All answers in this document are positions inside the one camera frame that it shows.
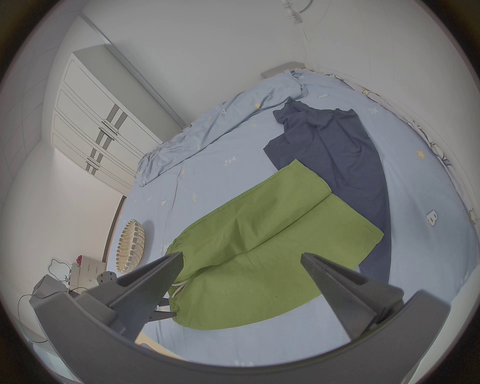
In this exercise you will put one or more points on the green shorts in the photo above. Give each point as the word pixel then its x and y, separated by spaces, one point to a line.
pixel 262 243

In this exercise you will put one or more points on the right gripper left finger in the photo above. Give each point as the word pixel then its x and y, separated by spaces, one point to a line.
pixel 142 292

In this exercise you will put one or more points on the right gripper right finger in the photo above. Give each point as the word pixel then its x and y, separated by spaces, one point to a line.
pixel 348 300

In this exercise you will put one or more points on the dark blue garment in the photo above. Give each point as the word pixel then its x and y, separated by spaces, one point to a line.
pixel 337 150

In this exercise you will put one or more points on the white chest of drawers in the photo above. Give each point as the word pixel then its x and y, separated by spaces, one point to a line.
pixel 90 268

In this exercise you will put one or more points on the bed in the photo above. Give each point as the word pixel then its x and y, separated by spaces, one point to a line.
pixel 225 176

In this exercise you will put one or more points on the pale blue quilt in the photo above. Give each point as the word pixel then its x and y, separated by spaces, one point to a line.
pixel 210 127

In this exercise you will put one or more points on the round woven basket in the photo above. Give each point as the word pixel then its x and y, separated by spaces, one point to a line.
pixel 129 247

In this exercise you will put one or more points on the white wardrobe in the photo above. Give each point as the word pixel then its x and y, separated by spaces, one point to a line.
pixel 93 112

